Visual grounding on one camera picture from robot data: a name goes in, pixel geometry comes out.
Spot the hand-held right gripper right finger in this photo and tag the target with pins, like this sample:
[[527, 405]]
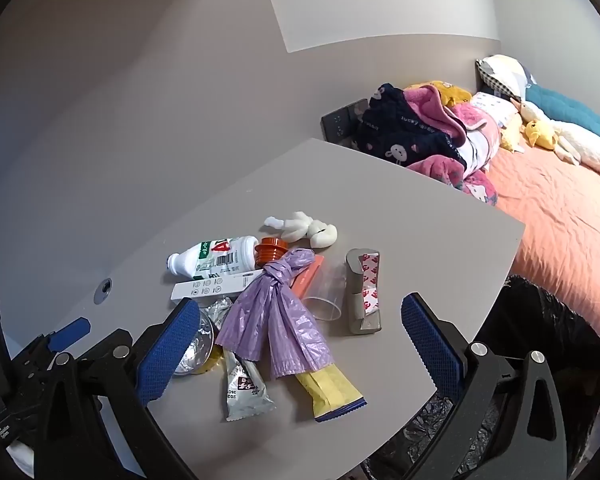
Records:
[[430, 345]]

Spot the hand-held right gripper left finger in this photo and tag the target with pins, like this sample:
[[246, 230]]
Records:
[[167, 350]]

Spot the white thermometer box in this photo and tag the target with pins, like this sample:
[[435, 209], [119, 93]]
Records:
[[205, 290]]

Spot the grey box with patterned sticker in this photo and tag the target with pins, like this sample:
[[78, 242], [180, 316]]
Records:
[[352, 300]]

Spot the black bag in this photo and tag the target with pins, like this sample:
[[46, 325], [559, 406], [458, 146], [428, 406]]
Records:
[[555, 320]]

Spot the silver snack wrapper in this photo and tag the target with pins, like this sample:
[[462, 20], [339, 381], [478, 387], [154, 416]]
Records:
[[245, 390]]

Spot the white plastic bottle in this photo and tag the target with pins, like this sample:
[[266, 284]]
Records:
[[205, 257]]

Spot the yellow packet with blue edge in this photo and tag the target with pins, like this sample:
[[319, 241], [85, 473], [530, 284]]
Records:
[[330, 392]]

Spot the purple plastic bag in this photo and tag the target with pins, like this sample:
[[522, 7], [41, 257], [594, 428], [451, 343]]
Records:
[[275, 320]]

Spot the clear plastic cup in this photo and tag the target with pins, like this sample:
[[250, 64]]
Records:
[[330, 290]]

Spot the pink rectangular box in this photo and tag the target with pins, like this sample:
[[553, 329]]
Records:
[[307, 277]]

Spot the orange plastic plug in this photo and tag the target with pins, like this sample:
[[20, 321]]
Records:
[[270, 252]]

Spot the bed with orange sheet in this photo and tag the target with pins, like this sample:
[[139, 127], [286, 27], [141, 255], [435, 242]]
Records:
[[555, 220]]

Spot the light pink printed blanket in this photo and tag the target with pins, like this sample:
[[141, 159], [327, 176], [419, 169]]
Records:
[[485, 135]]

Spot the navy printed blanket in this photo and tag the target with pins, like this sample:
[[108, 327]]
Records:
[[405, 125]]

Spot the pale yellow plush toy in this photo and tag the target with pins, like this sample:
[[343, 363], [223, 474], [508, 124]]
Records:
[[511, 137]]

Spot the yellow duck plush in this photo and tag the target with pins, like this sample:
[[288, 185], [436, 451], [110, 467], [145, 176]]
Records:
[[537, 132]]

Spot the pink fleece blanket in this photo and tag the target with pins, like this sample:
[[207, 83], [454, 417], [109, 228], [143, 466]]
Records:
[[432, 105]]

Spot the dark grey headboard panel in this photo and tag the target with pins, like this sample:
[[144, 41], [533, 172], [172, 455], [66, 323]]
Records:
[[337, 122]]

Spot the white goose plush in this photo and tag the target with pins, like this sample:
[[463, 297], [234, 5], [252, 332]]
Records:
[[580, 145]]

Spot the mustard plush toy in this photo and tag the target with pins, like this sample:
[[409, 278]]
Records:
[[452, 91]]

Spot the teal cushion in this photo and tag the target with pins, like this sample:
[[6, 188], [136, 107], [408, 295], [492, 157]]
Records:
[[570, 105]]

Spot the checkered pillow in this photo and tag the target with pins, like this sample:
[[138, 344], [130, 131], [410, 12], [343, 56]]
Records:
[[500, 72]]

